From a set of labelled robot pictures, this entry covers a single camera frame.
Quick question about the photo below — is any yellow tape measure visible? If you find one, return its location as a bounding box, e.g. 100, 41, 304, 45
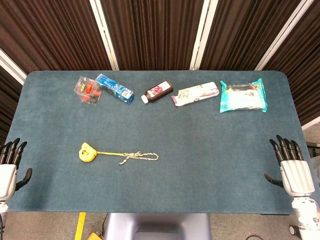
77, 142, 126, 164

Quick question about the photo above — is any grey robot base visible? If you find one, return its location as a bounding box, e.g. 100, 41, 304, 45
103, 212, 213, 240

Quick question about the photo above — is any blue rectangular carton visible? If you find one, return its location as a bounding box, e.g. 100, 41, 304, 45
95, 73, 135, 105

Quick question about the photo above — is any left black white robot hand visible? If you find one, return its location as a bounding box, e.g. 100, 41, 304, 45
0, 138, 34, 201

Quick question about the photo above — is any brown bottle with white cap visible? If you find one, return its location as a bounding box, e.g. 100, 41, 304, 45
140, 80, 174, 104

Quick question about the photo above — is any black metal frame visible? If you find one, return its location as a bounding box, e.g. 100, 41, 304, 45
306, 141, 320, 161

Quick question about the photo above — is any teal wet wipes pack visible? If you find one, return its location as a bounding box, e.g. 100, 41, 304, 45
219, 77, 269, 114

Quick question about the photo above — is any clear box with red parts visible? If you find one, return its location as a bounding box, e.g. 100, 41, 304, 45
73, 76, 103, 107

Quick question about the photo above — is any white floral tube pack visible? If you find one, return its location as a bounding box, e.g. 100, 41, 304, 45
171, 81, 221, 107

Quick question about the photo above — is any beige twisted rope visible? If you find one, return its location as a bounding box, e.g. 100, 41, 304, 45
117, 150, 159, 166

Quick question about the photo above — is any blue felt table cover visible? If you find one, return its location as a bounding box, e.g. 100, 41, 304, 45
0, 70, 320, 215

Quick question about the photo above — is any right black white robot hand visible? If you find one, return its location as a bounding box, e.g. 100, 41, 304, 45
264, 134, 316, 198

